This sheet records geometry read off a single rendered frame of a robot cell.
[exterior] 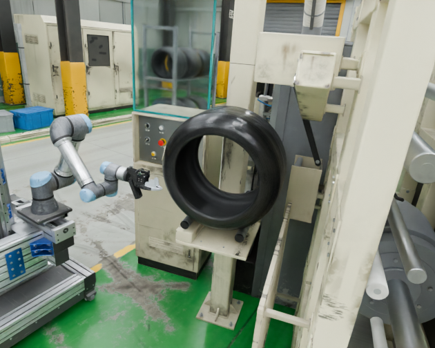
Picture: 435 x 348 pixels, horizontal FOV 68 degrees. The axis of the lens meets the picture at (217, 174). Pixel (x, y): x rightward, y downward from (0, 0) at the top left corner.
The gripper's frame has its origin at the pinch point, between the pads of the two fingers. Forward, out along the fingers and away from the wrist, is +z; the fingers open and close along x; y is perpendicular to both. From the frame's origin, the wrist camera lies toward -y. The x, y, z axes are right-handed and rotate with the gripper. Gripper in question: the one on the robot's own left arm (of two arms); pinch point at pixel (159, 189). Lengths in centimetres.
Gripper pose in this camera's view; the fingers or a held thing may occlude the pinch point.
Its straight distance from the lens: 174.0
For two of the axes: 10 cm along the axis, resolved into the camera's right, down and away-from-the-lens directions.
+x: 3.2, -3.3, 8.9
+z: 9.3, 2.9, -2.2
